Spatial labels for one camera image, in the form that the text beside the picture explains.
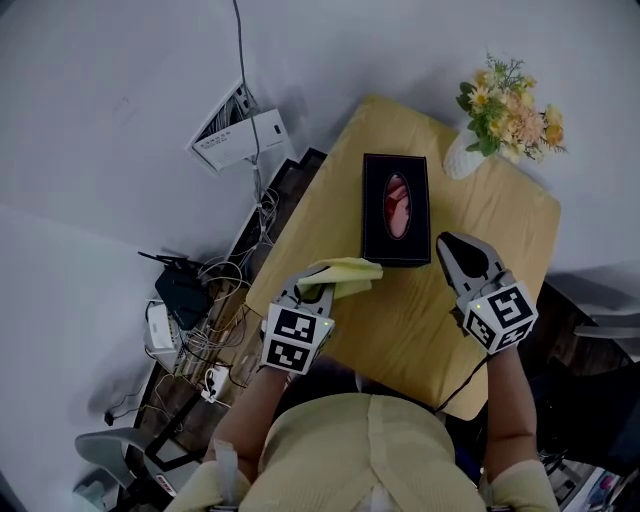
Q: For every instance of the black router with antennas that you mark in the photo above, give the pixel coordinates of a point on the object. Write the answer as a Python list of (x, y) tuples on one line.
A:
[(182, 297)]

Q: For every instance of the person's left forearm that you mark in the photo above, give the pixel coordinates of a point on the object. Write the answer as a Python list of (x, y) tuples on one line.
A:
[(250, 415)]

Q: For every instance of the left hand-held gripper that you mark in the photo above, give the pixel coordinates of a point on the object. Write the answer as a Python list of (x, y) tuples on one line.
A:
[(295, 340)]

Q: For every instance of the person's right forearm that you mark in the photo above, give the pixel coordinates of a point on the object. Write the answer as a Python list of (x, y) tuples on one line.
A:
[(510, 415)]

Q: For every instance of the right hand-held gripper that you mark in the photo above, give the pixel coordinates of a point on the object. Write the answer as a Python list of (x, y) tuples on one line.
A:
[(500, 320)]

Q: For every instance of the black tissue box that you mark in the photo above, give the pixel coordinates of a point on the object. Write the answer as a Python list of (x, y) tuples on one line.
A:
[(375, 240)]

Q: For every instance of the white network device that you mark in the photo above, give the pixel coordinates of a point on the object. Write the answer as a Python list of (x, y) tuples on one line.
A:
[(160, 330)]

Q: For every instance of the black power adapter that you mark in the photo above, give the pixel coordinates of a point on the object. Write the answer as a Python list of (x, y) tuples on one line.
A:
[(110, 418)]

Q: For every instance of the black office chair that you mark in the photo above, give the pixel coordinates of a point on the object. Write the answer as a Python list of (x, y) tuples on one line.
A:
[(590, 400)]

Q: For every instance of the yellow flower bouquet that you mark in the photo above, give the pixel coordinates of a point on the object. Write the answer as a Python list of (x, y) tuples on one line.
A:
[(510, 115)]

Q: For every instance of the grey chair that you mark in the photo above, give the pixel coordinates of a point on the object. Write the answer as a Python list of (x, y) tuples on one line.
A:
[(110, 450)]

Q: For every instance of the person's yellow shirt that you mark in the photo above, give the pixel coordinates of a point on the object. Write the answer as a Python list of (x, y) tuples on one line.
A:
[(360, 455)]

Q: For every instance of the yellow cloth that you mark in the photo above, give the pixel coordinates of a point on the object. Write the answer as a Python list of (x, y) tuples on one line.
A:
[(350, 275)]

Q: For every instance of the white wall panel box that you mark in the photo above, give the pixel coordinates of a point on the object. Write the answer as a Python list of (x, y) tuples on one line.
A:
[(240, 140)]

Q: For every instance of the white vase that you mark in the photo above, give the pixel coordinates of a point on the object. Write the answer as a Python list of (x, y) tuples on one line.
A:
[(462, 157)]

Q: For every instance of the pink tissue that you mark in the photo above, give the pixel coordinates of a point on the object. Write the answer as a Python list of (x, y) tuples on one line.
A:
[(398, 205)]

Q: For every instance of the white power strip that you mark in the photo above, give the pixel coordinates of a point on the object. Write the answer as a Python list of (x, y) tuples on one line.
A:
[(215, 384)]

